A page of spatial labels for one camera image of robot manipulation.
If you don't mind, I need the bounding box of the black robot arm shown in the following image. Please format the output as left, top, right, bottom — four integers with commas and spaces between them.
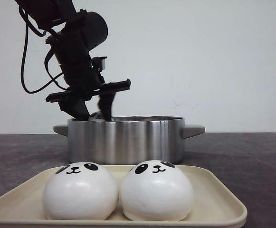
17, 0, 131, 121

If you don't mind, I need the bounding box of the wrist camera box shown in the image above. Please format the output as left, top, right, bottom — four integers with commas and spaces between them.
90, 57, 107, 72

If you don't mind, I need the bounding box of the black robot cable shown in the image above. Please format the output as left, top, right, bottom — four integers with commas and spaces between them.
19, 4, 68, 95

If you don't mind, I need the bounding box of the panda bun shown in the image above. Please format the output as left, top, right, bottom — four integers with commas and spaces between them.
88, 111, 105, 122
120, 160, 194, 221
42, 161, 119, 220

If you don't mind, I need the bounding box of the stainless steel pot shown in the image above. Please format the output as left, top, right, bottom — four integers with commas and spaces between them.
53, 116, 205, 165

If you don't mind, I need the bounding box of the cream rectangular tray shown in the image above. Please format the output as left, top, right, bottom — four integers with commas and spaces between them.
0, 165, 247, 228

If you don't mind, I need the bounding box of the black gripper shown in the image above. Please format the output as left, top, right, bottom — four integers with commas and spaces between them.
46, 60, 131, 121

